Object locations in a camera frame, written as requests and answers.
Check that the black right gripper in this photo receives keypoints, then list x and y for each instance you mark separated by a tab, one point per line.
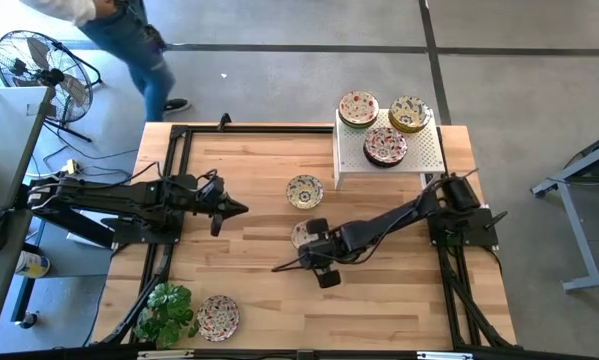
326	252

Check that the black desk support beam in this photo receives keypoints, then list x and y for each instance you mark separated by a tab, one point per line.
79	232

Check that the white and yellow can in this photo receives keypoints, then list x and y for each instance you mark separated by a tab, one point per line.
31	265

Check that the black aluminium table frame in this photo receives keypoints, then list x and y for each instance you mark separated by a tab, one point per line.
156	270

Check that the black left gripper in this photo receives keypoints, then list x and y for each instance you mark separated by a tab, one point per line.
214	200

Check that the grey metal stand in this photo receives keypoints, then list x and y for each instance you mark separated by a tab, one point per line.
578	235

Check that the person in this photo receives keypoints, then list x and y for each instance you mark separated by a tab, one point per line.
129	40

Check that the dark blue desk leg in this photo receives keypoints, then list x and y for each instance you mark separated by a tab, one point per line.
23	300

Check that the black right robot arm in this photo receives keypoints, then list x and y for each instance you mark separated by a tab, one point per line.
394	217

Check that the green potted plant white pot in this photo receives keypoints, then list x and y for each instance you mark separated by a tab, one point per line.
166	305

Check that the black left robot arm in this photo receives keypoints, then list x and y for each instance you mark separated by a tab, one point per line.
104	195

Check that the black floor fan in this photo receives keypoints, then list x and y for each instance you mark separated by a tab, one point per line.
44	76

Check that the black caster wheel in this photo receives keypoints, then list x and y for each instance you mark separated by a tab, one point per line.
29	320

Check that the white perforated metal shelf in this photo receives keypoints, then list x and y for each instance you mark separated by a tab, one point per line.
424	150

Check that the grey side desk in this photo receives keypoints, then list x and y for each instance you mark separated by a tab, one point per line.
4	150

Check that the silver metal bracket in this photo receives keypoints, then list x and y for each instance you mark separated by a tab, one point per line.
444	355
166	354

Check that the white paper sheets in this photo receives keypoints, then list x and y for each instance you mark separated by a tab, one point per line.
89	243

